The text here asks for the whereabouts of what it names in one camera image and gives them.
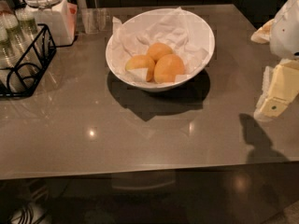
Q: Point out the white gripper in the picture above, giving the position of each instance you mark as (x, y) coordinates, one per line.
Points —
(286, 32)

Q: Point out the orange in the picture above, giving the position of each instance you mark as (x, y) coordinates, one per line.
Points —
(141, 67)
(157, 50)
(167, 68)

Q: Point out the white ceramic bowl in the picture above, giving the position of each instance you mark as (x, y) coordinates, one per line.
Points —
(189, 36)

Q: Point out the white paper liner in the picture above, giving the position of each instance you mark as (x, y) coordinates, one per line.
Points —
(159, 49)

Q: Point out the clear drinking glass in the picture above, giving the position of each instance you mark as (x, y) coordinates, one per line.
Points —
(94, 20)

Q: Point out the white lidded ceramic jar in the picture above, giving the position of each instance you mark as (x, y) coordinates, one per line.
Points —
(59, 15)

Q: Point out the clear plastic cup stack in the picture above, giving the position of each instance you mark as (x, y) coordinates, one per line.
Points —
(10, 40)

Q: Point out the black wire cup rack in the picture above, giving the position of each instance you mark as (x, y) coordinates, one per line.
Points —
(36, 55)

